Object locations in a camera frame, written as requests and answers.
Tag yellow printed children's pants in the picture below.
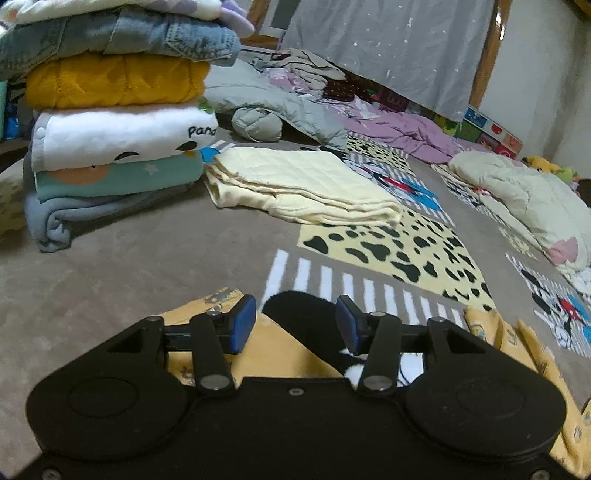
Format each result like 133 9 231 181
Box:
158 287 591 478

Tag folded cream quilted blanket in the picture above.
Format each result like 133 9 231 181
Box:
204 147 404 227

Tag folded teal printed garment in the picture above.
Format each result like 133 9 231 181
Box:
34 152 204 202

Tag folded grey-blue fleece garment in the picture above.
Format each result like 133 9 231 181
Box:
23 153 195 253

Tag purple crumpled garment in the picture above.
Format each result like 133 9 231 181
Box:
263 67 485 164

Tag cream padded coat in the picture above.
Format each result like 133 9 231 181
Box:
449 151 590 296

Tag colourful foam play mat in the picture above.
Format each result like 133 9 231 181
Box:
369 87 523 159

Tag yellow plush toy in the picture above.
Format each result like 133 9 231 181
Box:
523 155 580 184

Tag grey-green padded jacket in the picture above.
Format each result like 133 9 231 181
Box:
204 60 346 150

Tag folded white panda sweatshirt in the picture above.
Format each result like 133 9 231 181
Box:
29 99 218 172

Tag beige crumpled garment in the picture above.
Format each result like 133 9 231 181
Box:
269 48 346 91

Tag folded mustard knit sweater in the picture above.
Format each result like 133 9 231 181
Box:
25 53 211 111

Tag grey starry curtain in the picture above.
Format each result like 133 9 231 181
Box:
281 0 495 122

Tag white purple folded garment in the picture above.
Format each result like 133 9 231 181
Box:
0 0 257 39

